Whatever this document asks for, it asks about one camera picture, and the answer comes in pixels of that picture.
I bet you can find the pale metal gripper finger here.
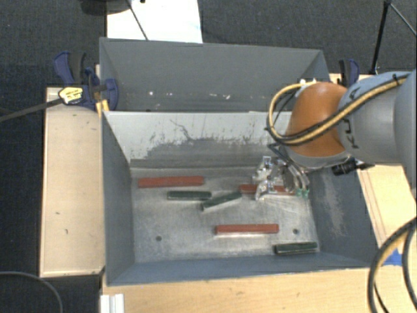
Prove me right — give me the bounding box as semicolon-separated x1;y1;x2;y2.
254;179;278;201
251;155;274;183

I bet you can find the red-brown flat block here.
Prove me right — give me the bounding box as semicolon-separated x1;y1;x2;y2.
137;175;205;189
214;223;280;235
238;183;295;196

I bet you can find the dark green flat block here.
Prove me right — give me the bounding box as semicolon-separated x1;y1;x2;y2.
199;190;244;212
166;190;213;201
273;241;319;256

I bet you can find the grey metal bin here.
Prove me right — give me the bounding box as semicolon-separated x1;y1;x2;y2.
98;37;381;287

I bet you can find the pale wood flat board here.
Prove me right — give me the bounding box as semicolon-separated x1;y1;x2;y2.
39;86;107;278

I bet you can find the black cylinder on white bracket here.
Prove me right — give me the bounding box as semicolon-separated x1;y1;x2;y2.
331;157;375;177

